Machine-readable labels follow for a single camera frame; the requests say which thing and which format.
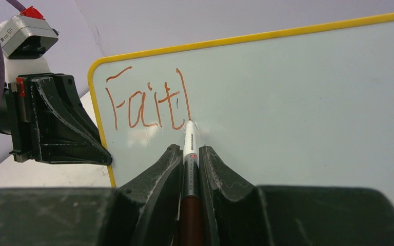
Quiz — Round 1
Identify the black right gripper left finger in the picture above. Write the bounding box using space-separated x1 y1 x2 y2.
0 145 183 245

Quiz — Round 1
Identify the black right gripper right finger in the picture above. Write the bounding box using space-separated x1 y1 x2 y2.
199 146 394 245

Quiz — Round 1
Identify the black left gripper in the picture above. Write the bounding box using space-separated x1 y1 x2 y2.
6 73 112 166

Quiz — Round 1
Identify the white whiteboard marker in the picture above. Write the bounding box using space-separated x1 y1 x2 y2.
179 120 204 245

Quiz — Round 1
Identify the yellow framed whiteboard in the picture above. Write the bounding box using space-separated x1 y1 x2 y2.
88 13 394 204

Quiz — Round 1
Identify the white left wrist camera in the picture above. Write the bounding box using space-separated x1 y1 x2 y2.
0 6 59 83

